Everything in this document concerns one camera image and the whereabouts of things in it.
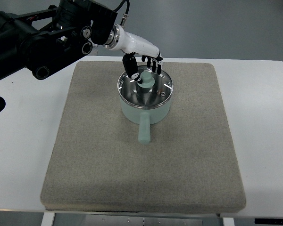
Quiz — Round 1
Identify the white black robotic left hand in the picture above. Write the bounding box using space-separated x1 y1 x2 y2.
106 24 163 84

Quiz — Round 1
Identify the glass lid with green knob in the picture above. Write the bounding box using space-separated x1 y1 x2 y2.
117 65 173 109

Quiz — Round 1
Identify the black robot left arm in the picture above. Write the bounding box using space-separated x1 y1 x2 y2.
0 0 118 80

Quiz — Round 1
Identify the mint green saucepan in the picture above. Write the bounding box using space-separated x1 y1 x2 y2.
119 91 173 145

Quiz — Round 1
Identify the grey felt mat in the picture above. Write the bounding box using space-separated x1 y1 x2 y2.
40 61 246 214

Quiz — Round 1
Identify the black label strip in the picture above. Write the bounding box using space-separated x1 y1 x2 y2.
254 218 283 225

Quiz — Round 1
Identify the clear acrylic bracket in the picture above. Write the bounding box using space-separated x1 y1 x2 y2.
89 46 98 56

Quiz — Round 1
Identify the metal table frame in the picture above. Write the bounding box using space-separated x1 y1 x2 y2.
40 211 236 226

